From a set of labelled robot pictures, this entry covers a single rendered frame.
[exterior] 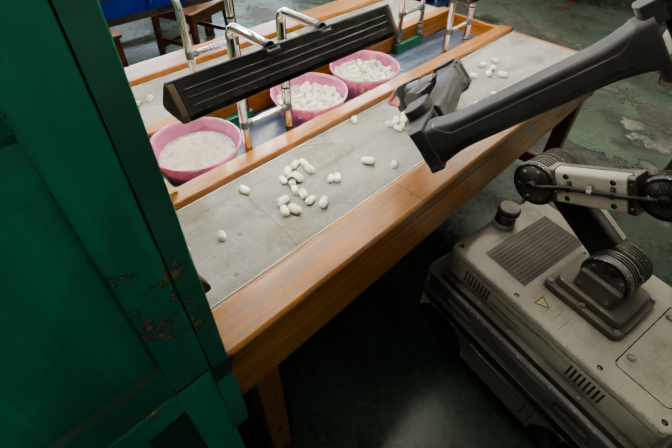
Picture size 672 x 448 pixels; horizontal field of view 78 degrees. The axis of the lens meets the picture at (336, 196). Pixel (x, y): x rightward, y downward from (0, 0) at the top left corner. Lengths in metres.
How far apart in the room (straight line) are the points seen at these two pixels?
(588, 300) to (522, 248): 0.24
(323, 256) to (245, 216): 0.24
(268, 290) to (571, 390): 0.86
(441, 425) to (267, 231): 0.92
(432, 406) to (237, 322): 0.93
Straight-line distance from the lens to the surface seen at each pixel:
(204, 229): 1.04
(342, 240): 0.94
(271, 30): 1.98
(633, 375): 1.32
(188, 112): 0.83
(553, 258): 1.45
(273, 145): 1.22
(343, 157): 1.20
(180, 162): 1.27
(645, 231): 2.50
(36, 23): 0.36
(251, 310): 0.85
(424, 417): 1.59
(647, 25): 0.62
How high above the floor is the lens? 1.47
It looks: 43 degrees down
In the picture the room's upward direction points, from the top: 1 degrees clockwise
